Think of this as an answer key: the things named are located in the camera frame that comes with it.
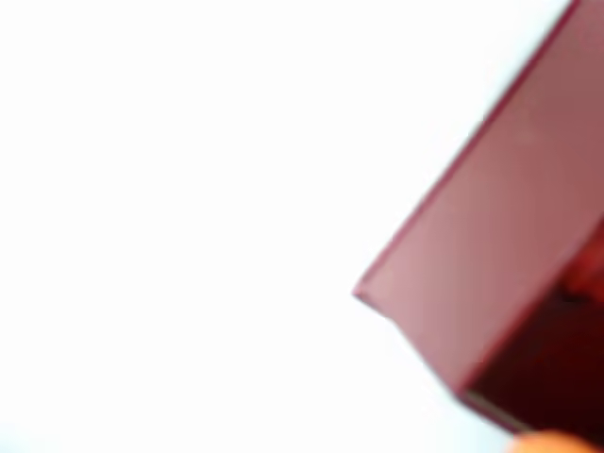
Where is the light orange gripper finger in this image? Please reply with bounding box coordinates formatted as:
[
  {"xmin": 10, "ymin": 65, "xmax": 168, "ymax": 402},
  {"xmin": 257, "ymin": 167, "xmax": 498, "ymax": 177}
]
[{"xmin": 507, "ymin": 428, "xmax": 604, "ymax": 453}]

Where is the dark red open box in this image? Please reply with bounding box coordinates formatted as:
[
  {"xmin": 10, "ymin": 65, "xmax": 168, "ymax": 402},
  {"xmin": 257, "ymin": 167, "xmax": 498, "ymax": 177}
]
[{"xmin": 351, "ymin": 0, "xmax": 604, "ymax": 440}]

